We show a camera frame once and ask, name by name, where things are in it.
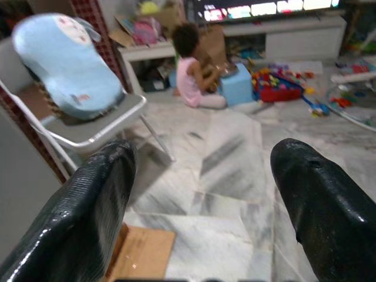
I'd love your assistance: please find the brown cardboard floor sheet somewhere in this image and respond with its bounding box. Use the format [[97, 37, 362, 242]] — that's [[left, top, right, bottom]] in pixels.
[[105, 223, 177, 282]]

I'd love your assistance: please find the grey folding chair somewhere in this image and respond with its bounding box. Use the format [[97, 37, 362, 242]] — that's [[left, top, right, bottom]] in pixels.
[[0, 38, 176, 180]]

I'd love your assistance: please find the child in pink clothes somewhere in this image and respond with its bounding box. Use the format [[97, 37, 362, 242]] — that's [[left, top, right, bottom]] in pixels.
[[171, 22, 229, 109]]

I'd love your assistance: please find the open brown cardboard box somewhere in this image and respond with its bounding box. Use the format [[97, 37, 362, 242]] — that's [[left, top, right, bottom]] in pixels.
[[108, 2, 183, 48]]

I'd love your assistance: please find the pink backpack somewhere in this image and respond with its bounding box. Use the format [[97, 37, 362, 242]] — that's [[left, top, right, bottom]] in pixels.
[[132, 19, 162, 45]]

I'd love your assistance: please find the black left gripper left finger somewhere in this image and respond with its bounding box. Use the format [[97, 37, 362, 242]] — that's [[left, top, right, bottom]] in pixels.
[[0, 139, 138, 282]]

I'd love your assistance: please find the brown paper bag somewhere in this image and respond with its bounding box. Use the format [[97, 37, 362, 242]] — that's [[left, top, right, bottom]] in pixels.
[[195, 25, 227, 70]]

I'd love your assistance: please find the white side table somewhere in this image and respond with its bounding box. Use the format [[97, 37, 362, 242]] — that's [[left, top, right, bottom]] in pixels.
[[117, 41, 177, 92]]

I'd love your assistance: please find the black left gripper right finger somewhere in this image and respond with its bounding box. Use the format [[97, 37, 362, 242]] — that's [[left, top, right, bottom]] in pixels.
[[270, 137, 376, 282]]

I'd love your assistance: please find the yellow green soft toy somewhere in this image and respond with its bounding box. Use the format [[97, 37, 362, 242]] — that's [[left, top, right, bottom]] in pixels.
[[139, 1, 161, 15]]

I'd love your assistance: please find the red toy block tray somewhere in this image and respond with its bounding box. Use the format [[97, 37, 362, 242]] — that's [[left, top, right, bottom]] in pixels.
[[252, 67, 303, 103]]

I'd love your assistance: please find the light blue plastic box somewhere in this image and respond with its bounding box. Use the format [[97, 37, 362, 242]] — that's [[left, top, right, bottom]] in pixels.
[[219, 63, 254, 107]]

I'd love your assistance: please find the light blue baby seat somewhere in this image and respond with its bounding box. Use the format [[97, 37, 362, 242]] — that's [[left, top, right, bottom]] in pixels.
[[11, 13, 124, 121]]

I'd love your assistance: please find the white television stand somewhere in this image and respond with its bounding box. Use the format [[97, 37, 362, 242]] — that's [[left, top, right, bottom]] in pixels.
[[223, 14, 347, 62]]

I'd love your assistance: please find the blue plastic toy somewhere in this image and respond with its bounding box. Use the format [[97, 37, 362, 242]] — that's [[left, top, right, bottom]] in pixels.
[[302, 93, 330, 117]]

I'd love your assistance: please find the grey hoop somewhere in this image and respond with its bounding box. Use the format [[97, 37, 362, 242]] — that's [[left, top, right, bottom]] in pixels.
[[325, 85, 376, 132]]

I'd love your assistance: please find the flat screen television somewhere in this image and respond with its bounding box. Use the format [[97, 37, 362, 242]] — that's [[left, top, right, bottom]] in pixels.
[[184, 0, 341, 23]]

